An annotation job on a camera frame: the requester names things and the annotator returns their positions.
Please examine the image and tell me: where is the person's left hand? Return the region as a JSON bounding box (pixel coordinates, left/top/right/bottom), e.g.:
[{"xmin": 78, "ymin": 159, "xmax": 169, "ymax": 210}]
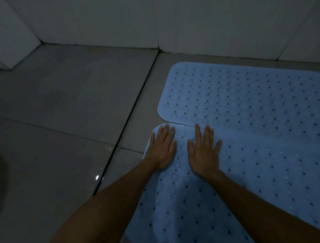
[{"xmin": 144, "ymin": 123, "xmax": 177, "ymax": 171}]

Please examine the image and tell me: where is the person's left forearm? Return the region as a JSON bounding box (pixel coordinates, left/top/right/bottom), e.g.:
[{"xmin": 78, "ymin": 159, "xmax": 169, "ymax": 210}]
[{"xmin": 50, "ymin": 159, "xmax": 158, "ymax": 243}]

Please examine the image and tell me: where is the person's right hand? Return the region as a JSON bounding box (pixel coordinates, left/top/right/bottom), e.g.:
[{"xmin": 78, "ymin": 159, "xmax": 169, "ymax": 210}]
[{"xmin": 187, "ymin": 123, "xmax": 227, "ymax": 180}]

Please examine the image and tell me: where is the person's right forearm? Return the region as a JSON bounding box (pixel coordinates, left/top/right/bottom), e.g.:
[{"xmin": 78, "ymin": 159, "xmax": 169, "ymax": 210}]
[{"xmin": 205, "ymin": 171, "xmax": 320, "ymax": 243}]

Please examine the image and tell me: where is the blue bath mat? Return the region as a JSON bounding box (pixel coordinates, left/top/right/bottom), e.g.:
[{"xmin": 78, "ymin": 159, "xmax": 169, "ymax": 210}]
[
  {"xmin": 124, "ymin": 123, "xmax": 320, "ymax": 243},
  {"xmin": 157, "ymin": 61, "xmax": 320, "ymax": 143}
]

